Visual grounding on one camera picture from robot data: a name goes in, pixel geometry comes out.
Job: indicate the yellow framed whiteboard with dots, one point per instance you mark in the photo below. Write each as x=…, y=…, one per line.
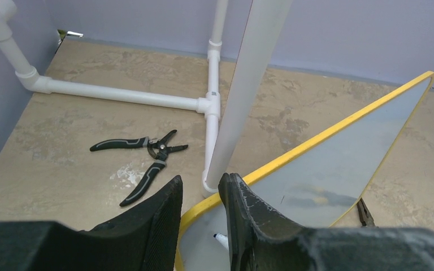
x=316, y=183

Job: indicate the blue whiteboard marker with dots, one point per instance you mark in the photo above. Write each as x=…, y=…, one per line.
x=222, y=239

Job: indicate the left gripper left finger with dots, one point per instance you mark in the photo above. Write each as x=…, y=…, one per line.
x=143, y=237

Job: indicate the black grey wire stripper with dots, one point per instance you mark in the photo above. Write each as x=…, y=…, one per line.
x=138, y=163

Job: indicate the white pvc pipe frame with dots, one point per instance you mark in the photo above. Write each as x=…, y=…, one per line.
x=223, y=125

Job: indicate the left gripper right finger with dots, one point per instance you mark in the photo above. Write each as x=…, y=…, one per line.
x=262, y=238

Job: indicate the yellow handled pliers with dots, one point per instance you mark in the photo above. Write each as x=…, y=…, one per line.
x=364, y=214

